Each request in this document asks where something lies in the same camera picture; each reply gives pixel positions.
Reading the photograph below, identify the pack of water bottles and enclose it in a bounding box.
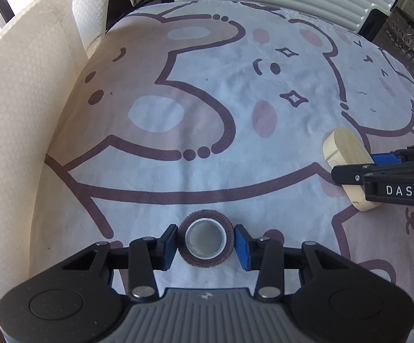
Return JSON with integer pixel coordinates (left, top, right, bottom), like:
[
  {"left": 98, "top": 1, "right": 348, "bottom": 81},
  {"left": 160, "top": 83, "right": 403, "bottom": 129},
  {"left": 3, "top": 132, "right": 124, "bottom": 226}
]
[{"left": 386, "top": 7, "right": 414, "bottom": 60}]

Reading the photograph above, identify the bear print bed sheet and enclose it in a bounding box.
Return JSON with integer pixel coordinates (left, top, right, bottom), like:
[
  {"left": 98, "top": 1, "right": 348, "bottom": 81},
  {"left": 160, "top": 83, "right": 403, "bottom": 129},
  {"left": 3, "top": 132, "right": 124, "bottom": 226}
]
[{"left": 31, "top": 0, "right": 414, "bottom": 329}]

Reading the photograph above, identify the oval wooden block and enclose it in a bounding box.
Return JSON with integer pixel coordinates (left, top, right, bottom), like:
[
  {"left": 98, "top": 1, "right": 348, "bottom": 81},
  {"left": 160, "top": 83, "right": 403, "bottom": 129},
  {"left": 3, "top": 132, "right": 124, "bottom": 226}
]
[{"left": 322, "top": 127, "right": 380, "bottom": 212}]

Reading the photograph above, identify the white paper towel sheet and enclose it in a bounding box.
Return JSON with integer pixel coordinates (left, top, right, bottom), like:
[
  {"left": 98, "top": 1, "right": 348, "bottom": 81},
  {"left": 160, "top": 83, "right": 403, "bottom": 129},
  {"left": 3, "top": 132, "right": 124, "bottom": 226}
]
[{"left": 0, "top": 0, "right": 109, "bottom": 298}]

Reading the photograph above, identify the brown tape roll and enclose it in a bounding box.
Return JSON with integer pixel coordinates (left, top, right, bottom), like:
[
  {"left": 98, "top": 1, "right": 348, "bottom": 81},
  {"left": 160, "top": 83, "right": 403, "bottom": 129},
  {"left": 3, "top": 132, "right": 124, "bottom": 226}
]
[{"left": 177, "top": 210, "right": 235, "bottom": 268}]

